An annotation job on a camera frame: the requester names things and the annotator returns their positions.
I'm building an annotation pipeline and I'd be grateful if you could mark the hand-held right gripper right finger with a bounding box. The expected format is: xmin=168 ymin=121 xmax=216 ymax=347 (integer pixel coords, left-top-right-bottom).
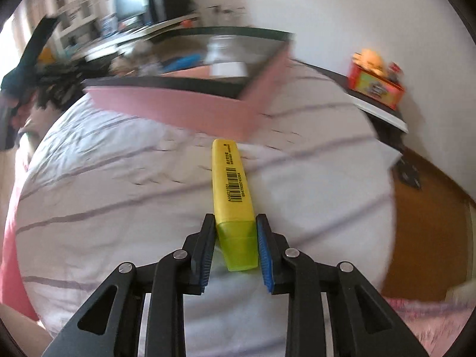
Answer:
xmin=256 ymin=214 xmax=430 ymax=357

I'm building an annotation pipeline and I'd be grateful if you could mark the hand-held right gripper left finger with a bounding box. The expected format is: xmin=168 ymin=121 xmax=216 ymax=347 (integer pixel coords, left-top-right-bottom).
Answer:
xmin=42 ymin=214 xmax=217 ymax=357

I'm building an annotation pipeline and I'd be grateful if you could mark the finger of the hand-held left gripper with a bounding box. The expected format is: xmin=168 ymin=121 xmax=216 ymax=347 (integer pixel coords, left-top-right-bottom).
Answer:
xmin=7 ymin=15 xmax=62 ymax=82

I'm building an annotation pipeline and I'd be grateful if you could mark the yellow highlighter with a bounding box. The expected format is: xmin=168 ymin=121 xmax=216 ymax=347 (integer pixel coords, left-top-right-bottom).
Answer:
xmin=211 ymin=139 xmax=259 ymax=272

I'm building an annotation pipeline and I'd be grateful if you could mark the pink box with dark rim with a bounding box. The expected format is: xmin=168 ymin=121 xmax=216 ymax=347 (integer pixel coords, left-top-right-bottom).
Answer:
xmin=82 ymin=26 xmax=296 ymax=140

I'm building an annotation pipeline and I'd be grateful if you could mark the blue highlighter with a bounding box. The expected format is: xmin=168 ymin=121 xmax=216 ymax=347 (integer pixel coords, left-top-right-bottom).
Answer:
xmin=164 ymin=54 xmax=207 ymax=71

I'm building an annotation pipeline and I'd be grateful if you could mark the white plug adapter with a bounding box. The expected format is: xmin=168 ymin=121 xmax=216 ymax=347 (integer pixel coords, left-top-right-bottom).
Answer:
xmin=210 ymin=61 xmax=249 ymax=79

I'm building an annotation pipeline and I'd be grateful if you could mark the white toy camera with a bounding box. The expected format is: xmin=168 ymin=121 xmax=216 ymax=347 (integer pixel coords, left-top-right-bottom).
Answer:
xmin=206 ymin=35 xmax=242 ymax=64

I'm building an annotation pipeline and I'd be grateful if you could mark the white hutch cabinet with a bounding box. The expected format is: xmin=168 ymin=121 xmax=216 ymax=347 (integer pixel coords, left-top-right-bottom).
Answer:
xmin=45 ymin=0 xmax=93 ymax=49

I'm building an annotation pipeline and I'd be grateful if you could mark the pink cloth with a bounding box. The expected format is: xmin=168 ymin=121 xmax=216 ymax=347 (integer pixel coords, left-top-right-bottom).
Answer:
xmin=0 ymin=130 xmax=41 ymax=322

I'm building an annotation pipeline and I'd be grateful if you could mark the black computer monitor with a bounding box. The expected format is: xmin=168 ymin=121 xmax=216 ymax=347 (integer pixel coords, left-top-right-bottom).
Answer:
xmin=112 ymin=0 xmax=145 ymax=21

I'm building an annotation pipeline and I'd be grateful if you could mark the white grey striped quilt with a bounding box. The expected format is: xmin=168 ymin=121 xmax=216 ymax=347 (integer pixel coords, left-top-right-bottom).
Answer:
xmin=4 ymin=59 xmax=404 ymax=357

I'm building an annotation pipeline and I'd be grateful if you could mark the white desk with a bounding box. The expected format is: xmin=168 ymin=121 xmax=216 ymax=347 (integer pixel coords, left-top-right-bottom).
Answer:
xmin=67 ymin=13 xmax=203 ymax=64

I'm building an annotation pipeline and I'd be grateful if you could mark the pink patterned bedding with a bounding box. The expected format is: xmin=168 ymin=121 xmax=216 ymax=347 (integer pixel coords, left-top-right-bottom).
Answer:
xmin=383 ymin=286 xmax=473 ymax=357

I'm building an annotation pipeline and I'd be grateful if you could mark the black and white low table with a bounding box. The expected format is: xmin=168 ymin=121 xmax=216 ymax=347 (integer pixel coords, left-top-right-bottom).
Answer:
xmin=297 ymin=57 xmax=410 ymax=145

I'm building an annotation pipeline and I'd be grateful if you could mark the person's leg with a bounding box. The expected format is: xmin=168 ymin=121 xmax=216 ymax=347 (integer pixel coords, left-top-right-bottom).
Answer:
xmin=0 ymin=303 xmax=53 ymax=354

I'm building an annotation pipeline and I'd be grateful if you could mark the red toy box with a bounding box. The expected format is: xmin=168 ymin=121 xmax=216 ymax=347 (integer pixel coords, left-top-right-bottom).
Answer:
xmin=347 ymin=61 xmax=405 ymax=110

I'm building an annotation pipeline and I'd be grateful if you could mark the yellow octopus plush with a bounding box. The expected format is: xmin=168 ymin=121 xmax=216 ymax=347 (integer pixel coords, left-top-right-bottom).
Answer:
xmin=353 ymin=48 xmax=387 ymax=71

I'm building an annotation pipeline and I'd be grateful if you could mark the small red toy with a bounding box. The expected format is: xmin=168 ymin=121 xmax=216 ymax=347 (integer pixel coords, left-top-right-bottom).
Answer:
xmin=387 ymin=61 xmax=404 ymax=82

